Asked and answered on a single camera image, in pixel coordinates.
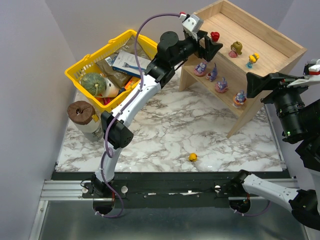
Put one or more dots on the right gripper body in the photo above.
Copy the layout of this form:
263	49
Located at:
272	88

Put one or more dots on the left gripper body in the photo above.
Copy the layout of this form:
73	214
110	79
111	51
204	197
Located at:
202	44

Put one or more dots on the red round toy figure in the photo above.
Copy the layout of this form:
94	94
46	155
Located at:
215	36

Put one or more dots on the olive brown toy figure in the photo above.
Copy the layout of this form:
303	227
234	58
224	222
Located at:
235	49

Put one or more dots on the yellow blue minion toy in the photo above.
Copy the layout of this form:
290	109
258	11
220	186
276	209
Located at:
252	59

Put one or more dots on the bunny holding strawberry cake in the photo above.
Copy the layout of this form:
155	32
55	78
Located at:
212	75

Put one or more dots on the yellow duck toy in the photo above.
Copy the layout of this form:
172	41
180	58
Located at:
193	157

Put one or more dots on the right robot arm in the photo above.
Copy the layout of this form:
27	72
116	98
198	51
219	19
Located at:
300	124

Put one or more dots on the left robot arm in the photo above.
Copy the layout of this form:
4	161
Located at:
170	52

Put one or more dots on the wooden shelf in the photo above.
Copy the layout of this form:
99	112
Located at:
277	53

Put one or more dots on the blue razor package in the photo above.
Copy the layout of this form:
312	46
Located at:
126	63

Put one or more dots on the brown foil bag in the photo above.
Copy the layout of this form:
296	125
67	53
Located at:
117	78

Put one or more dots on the yellow plastic basket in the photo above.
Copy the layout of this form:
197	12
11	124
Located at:
88	64

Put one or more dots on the white orange plush toy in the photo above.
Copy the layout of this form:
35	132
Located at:
111	91

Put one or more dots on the red snack packet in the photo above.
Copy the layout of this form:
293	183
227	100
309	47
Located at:
106	100

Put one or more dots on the green melon toy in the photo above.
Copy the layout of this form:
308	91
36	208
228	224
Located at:
94	83

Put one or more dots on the brown lid white canister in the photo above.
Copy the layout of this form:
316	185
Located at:
85	118

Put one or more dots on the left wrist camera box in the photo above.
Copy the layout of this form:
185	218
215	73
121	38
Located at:
191	24

